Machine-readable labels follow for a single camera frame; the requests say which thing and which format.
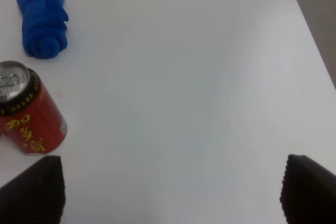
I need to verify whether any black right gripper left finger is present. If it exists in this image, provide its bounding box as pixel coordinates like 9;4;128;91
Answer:
1;156;66;223

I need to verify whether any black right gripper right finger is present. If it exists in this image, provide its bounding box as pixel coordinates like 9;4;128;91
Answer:
280;154;335;223

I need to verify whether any red drink can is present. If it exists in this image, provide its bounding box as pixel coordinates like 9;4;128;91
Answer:
1;61;67;154

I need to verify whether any blue rolled towel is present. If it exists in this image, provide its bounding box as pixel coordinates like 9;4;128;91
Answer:
17;0;69;59

